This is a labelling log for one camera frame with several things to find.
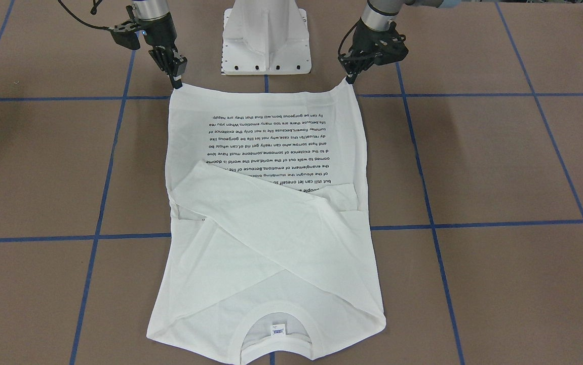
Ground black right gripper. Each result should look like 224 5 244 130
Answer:
110 13 187 89

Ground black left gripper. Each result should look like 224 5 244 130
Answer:
338 19 409 85

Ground white long-sleeve printed t-shirt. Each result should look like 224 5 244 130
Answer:
147 81 386 364

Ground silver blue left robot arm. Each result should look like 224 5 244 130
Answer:
338 1 460 85

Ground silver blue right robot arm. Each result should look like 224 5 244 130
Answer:
110 1 187 89

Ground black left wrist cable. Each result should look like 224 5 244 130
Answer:
338 20 363 59

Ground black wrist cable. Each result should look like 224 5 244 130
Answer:
338 20 363 59
58 0 135 32

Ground white camera pedestal base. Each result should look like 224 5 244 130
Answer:
221 1 312 76

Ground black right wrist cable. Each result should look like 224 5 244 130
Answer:
58 0 135 32

